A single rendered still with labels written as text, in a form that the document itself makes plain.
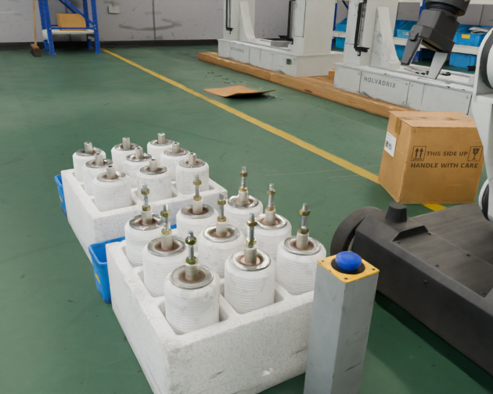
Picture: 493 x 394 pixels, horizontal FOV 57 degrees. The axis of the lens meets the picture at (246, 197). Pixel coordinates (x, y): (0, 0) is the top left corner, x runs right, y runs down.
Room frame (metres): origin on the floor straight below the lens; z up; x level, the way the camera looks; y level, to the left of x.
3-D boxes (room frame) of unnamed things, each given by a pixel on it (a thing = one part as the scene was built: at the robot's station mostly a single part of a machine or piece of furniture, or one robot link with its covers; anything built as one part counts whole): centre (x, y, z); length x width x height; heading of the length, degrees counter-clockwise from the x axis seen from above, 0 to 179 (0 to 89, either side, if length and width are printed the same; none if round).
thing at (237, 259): (0.73, -0.01, 0.25); 0.08 x 0.08 x 0.01
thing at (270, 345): (0.83, 0.05, 0.09); 0.39 x 0.39 x 0.18; 31
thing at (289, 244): (0.79, -0.11, 0.25); 0.08 x 0.08 x 0.01
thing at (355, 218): (1.09, -0.32, 0.10); 0.20 x 0.05 x 0.20; 119
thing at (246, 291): (0.73, -0.01, 0.16); 0.10 x 0.10 x 0.18
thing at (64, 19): (6.26, 2.31, 0.36); 0.31 x 0.25 x 0.20; 119
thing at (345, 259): (0.62, -0.16, 0.32); 0.04 x 0.04 x 0.02
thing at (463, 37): (5.80, -2.72, 0.36); 0.50 x 0.38 x 0.21; 119
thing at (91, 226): (1.30, 0.32, 0.09); 0.39 x 0.39 x 0.18; 32
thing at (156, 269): (0.77, 0.15, 0.16); 0.10 x 0.10 x 0.18
